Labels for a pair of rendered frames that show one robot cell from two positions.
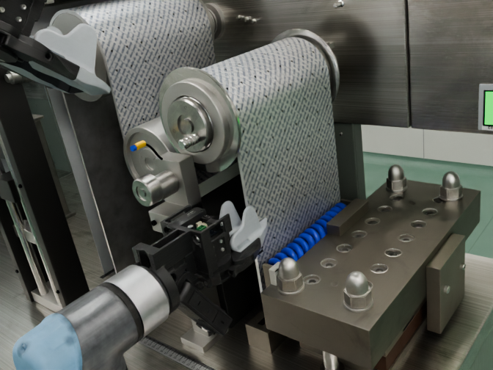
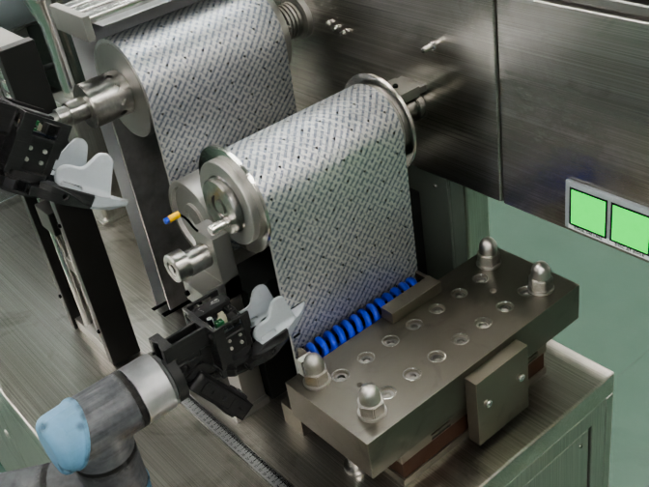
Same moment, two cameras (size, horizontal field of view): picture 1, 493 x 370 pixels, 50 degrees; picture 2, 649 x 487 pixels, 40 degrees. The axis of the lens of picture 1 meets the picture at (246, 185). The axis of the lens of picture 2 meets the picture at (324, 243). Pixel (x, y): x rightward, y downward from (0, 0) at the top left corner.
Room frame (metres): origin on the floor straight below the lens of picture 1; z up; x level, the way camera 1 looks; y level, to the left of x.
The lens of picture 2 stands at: (-0.24, -0.26, 1.80)
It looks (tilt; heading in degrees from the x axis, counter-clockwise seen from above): 33 degrees down; 13
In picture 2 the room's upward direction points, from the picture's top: 10 degrees counter-clockwise
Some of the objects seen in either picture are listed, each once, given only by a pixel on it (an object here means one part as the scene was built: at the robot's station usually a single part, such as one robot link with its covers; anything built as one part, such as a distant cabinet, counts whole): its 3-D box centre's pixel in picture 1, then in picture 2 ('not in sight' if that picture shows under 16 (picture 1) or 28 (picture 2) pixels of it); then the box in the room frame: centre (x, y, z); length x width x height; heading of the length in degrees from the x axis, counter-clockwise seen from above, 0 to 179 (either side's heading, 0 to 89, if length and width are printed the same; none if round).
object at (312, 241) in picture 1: (313, 237); (367, 318); (0.72, -0.09, 1.03); 0.21 x 0.04 x 0.03; 137
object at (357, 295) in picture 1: (356, 288); (370, 398); (0.53, -0.11, 1.05); 0.04 x 0.04 x 0.04
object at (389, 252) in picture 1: (383, 252); (438, 348); (0.68, -0.19, 1.00); 0.40 x 0.16 x 0.06; 137
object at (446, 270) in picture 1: (447, 283); (499, 393); (0.63, -0.27, 0.96); 0.10 x 0.03 x 0.11; 137
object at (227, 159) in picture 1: (197, 121); (234, 199); (0.69, 0.05, 1.25); 0.15 x 0.01 x 0.15; 47
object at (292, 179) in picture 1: (296, 185); (350, 262); (0.73, -0.08, 1.11); 0.23 x 0.01 x 0.18; 137
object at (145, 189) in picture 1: (147, 190); (178, 266); (0.65, 0.13, 1.18); 0.04 x 0.02 x 0.04; 47
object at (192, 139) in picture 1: (188, 141); (219, 226); (0.65, 0.06, 1.24); 0.03 x 0.01 x 0.01; 137
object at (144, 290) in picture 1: (135, 299); (148, 386); (0.50, 0.15, 1.11); 0.08 x 0.05 x 0.08; 47
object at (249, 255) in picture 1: (234, 257); (256, 347); (0.59, 0.03, 1.09); 0.09 x 0.05 x 0.02; 136
